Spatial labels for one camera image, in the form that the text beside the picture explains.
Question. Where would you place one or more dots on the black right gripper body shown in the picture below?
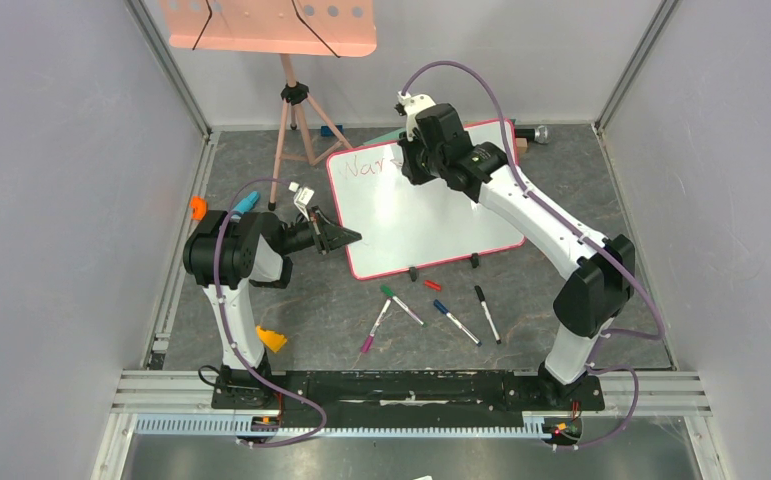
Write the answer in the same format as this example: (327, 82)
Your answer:
(413, 163)

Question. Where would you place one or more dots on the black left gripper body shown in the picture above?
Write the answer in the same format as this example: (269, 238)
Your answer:
(303, 234)

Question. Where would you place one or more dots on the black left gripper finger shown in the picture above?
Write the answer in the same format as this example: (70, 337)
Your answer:
(326, 228)
(332, 243)

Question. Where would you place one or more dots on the pink framed whiteboard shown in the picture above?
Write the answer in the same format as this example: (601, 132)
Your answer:
(405, 226)

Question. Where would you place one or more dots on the red marker cap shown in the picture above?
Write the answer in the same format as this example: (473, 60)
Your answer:
(433, 285)

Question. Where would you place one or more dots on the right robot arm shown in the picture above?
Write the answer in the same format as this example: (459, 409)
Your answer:
(598, 271)

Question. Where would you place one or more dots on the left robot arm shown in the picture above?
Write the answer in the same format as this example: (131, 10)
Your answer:
(227, 255)

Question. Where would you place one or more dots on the green whiteboard marker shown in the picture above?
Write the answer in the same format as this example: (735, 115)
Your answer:
(392, 296)

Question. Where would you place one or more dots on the purple whiteboard marker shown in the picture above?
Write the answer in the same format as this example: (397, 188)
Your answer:
(377, 323)

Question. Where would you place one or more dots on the blue whiteboard marker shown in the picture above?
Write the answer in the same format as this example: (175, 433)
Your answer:
(445, 311)

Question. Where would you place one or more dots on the black whiteboard marker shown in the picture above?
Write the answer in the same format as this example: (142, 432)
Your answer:
(486, 310)

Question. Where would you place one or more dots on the mint green cylinder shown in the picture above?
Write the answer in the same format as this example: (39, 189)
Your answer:
(391, 136)

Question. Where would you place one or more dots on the wooden cube block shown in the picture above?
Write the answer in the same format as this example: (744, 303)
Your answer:
(522, 146)

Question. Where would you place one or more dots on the black microphone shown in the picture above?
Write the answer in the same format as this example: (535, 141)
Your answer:
(537, 134)

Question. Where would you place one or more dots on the orange stair toy block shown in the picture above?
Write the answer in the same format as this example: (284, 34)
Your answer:
(272, 340)

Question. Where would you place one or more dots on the pink music stand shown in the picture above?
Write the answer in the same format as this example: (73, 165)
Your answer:
(336, 29)

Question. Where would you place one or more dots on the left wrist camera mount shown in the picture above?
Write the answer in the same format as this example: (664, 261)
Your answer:
(302, 195)

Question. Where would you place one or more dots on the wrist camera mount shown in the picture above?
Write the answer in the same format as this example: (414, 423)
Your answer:
(409, 107)
(302, 195)

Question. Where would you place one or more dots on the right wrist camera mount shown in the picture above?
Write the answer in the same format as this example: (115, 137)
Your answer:
(409, 107)

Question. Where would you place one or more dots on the orange toy block at wall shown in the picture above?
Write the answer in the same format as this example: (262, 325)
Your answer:
(199, 208)

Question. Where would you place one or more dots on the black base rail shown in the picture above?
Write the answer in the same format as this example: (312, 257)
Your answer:
(404, 398)

